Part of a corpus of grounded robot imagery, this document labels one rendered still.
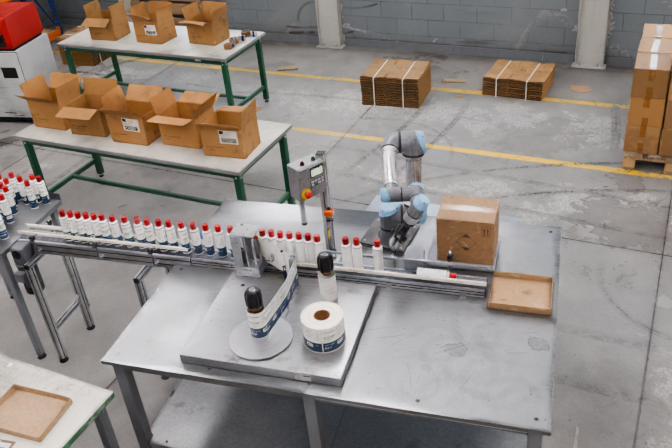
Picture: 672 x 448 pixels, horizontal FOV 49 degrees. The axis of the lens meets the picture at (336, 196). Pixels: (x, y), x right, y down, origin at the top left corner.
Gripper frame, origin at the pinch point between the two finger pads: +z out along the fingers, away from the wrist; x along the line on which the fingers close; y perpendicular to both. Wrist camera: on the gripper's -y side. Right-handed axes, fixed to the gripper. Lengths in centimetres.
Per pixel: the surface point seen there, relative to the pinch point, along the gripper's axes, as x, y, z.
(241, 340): -43, 66, 44
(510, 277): 62, -13, -9
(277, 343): -27, 64, 36
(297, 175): -59, 2, -10
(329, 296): -15.8, 32.8, 22.3
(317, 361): -7, 70, 26
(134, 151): -189, -123, 139
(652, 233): 179, -193, 19
